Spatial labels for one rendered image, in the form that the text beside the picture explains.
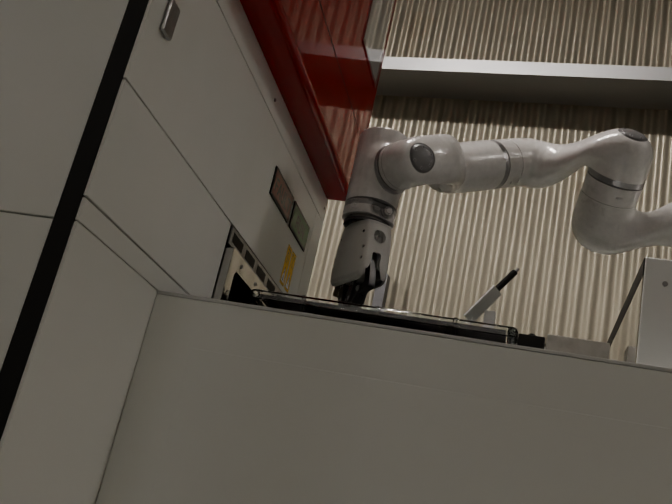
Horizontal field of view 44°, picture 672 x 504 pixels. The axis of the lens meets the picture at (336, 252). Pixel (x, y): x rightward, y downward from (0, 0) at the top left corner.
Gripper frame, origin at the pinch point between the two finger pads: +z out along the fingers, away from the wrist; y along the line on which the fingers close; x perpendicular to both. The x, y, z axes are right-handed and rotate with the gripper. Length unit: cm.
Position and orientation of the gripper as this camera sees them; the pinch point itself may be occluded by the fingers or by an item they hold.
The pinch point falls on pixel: (347, 317)
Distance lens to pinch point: 129.2
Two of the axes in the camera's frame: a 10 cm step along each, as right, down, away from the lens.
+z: -2.0, 9.2, -3.3
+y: -5.0, 1.9, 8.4
